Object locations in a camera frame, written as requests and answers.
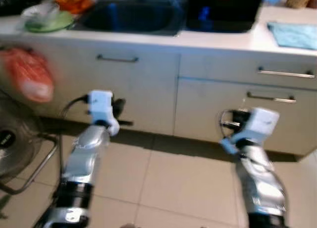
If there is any white bowl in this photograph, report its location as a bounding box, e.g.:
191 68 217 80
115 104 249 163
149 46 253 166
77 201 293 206
22 2 60 20

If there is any wide white cabinet front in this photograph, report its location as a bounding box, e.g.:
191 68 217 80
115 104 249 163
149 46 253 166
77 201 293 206
54 42 180 134

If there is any shallow white drawer front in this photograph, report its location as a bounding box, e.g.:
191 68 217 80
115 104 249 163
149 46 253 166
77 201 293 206
179 52 317 90

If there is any stainless steel sink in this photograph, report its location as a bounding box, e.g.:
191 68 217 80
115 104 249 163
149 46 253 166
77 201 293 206
74 1 186 36

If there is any red plastic bag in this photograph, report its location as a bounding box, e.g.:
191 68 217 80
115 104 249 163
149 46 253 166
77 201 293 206
0 47 54 102

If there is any light blue cloth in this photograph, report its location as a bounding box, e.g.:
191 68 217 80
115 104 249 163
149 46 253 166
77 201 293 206
267 21 317 50

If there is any black floor fan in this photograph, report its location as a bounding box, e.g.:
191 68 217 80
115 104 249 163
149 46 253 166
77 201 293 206
0 92 57 195

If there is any black countertop appliance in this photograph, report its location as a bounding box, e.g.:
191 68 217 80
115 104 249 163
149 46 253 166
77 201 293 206
186 0 265 33

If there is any orange bowl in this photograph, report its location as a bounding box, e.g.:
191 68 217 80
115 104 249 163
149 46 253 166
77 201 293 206
54 0 95 14

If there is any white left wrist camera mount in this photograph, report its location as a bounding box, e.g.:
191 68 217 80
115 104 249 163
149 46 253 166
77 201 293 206
88 90 120 136

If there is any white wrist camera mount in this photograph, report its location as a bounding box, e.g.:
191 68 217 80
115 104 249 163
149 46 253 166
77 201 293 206
88 90 120 136
220 108 280 154

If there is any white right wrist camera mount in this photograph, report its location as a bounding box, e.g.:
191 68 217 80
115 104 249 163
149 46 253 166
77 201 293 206
220 108 280 154

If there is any silver drawer handle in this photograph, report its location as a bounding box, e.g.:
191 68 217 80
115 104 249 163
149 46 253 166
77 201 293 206
247 92 296 103
258 67 315 79

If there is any long silver cabinet handle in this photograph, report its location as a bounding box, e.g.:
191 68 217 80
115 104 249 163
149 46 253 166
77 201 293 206
97 55 139 63

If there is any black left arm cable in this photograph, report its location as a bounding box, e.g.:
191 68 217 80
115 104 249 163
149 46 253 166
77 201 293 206
58 95 90 169

